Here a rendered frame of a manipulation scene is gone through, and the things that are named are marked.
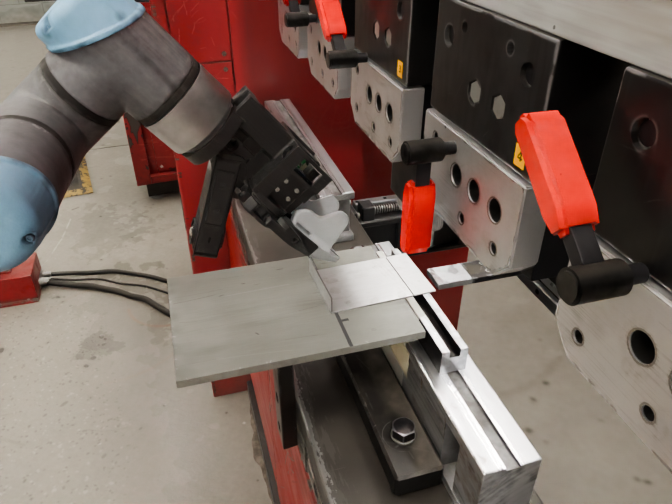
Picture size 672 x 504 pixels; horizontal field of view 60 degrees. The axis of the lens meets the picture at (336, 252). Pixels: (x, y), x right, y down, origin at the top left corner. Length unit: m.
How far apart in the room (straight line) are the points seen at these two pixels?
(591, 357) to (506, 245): 0.10
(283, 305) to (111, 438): 1.33
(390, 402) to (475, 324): 1.58
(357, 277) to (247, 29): 0.84
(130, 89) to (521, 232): 0.33
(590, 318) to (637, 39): 0.14
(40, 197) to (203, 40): 1.02
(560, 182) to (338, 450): 0.47
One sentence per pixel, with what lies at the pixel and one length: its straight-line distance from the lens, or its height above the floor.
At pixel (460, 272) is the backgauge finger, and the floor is 1.01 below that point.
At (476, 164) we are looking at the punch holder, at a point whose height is 1.24.
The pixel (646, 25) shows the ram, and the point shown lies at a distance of 0.31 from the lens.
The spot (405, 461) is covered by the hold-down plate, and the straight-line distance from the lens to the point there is 0.64.
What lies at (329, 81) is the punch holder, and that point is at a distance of 0.77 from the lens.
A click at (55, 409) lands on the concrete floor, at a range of 2.10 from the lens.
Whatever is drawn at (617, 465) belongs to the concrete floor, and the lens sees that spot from 1.94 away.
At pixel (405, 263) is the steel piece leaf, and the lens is 0.74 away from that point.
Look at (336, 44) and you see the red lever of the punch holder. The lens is 0.63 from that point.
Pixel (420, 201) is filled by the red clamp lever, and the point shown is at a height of 1.20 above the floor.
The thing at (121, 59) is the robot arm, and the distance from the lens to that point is 0.51.
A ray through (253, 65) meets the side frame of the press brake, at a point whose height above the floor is 1.04.
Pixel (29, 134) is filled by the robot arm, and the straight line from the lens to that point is 0.48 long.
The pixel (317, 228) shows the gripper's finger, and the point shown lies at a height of 1.10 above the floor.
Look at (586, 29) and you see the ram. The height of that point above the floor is 1.35.
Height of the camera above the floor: 1.41
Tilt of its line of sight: 33 degrees down
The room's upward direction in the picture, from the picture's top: straight up
